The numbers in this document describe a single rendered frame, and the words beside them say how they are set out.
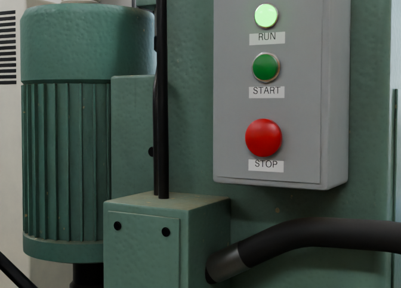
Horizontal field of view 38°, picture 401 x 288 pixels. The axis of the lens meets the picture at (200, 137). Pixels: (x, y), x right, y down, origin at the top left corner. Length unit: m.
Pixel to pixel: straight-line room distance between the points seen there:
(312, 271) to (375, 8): 0.23
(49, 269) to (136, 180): 1.82
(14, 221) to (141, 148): 1.76
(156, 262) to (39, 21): 0.34
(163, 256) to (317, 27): 0.22
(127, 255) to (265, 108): 0.18
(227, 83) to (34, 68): 0.31
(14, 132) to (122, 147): 1.69
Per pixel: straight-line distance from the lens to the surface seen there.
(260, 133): 0.45
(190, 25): 0.57
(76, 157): 0.70
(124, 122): 0.66
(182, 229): 0.49
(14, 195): 2.36
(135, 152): 0.65
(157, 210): 0.50
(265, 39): 0.47
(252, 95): 0.47
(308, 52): 0.45
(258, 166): 0.47
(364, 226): 0.47
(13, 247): 2.40
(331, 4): 0.46
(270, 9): 0.46
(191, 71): 0.56
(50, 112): 0.71
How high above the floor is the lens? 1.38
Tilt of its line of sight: 3 degrees down
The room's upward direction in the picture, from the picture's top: straight up
